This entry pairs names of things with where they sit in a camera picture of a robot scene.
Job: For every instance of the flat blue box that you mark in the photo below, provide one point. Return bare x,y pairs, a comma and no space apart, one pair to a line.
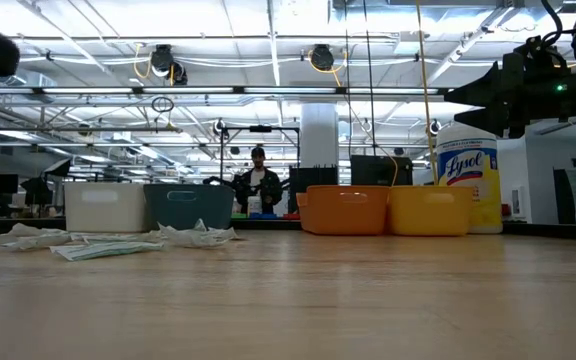
263,216

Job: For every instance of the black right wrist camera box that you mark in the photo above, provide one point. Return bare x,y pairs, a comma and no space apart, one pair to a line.
533,52

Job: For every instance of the long ceiling light bar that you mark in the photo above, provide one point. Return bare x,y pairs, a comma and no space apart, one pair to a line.
193,90

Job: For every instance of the white building column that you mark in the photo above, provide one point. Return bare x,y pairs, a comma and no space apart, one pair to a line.
318,135

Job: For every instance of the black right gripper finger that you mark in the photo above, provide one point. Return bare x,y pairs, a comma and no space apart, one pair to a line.
483,90
488,120

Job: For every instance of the yellow plastic bin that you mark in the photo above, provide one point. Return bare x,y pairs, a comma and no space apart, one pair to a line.
430,212

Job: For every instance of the teal plastic bin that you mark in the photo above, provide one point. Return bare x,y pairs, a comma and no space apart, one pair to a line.
188,210

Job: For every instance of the flat green box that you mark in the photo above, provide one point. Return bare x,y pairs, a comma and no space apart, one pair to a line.
239,215

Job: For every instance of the flat red box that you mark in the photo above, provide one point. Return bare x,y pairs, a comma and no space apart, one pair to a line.
291,216

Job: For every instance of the person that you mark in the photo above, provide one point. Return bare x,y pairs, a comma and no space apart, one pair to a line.
268,187

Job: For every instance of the small white bottle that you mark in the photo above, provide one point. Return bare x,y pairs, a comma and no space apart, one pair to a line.
254,205

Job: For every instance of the black metal frame stand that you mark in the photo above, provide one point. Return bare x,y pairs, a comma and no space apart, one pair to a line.
260,128

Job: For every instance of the Lysol wipes canister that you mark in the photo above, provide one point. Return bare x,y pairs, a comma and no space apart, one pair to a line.
468,170

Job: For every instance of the orange plastic bin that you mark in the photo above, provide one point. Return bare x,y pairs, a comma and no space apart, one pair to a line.
343,212

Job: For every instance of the white plastic bin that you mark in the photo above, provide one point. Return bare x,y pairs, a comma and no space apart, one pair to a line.
105,210

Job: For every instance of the white green-stripe packet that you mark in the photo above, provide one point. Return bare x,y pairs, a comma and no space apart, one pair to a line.
118,237
108,249

